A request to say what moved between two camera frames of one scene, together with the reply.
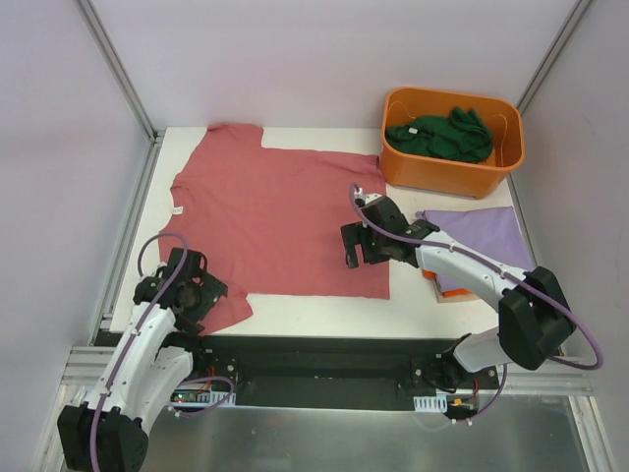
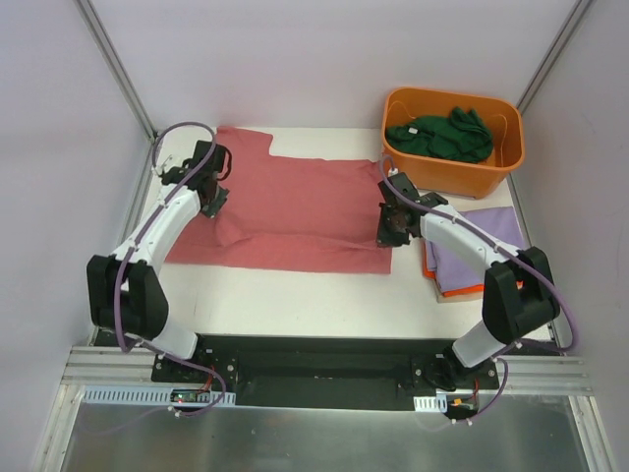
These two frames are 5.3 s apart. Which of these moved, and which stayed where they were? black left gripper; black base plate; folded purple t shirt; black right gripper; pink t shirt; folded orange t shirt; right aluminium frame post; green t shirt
Moved: black right gripper; black left gripper; pink t shirt
Stayed: black base plate; folded purple t shirt; folded orange t shirt; green t shirt; right aluminium frame post
